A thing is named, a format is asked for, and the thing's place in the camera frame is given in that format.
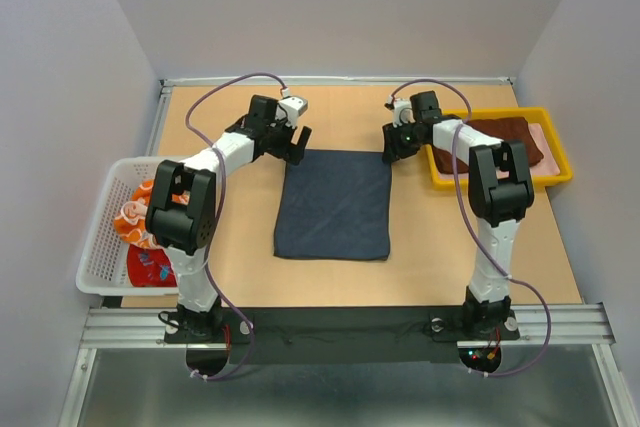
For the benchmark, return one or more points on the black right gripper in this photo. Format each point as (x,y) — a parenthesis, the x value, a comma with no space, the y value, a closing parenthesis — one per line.
(392,149)

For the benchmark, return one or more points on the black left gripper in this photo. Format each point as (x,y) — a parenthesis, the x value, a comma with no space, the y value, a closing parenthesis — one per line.
(291,152)

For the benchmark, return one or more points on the dark blue-grey towel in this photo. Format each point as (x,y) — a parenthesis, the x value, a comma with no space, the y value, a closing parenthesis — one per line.
(335,205)

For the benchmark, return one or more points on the brown towel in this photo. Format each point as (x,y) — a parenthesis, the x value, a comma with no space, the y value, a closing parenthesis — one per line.
(455,138)

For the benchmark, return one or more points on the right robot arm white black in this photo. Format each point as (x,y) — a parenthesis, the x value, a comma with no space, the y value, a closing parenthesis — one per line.
(499,190)

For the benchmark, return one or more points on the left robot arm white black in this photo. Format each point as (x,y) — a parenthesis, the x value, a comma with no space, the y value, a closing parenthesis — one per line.
(188,195)

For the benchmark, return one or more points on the yellow plastic tray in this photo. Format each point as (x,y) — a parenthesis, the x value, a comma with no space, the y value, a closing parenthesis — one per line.
(532,115)

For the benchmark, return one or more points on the pink folded towel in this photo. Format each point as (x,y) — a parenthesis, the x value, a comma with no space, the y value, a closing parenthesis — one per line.
(544,167)

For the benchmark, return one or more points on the orange white patterned towel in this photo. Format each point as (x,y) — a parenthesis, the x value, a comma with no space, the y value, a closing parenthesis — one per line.
(130,221)

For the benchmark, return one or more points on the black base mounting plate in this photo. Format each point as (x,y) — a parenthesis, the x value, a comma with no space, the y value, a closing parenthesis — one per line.
(219,343)

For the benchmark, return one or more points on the red patterned towel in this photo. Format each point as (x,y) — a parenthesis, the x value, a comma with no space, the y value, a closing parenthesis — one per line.
(149,268)

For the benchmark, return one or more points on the white plastic basket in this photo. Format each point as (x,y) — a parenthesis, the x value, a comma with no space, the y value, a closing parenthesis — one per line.
(102,268)

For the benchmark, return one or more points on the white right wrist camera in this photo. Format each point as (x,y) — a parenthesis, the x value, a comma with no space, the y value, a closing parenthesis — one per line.
(401,110)

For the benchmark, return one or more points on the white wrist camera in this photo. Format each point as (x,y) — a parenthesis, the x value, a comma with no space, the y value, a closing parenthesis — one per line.
(401,110)
(290,108)

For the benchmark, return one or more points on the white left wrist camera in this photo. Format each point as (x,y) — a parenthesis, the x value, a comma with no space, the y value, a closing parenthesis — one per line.
(290,108)

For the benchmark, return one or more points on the aluminium left side rail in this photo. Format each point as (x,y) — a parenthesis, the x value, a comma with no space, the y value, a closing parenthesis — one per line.
(159,120)

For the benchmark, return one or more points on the aluminium rail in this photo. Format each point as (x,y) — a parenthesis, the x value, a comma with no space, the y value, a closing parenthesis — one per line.
(159,120)
(299,80)

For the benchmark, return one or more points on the aluminium back rail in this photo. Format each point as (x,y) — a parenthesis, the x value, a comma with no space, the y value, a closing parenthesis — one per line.
(299,80)

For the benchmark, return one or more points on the aluminium front rail frame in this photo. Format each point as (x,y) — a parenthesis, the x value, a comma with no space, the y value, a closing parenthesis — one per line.
(572,324)

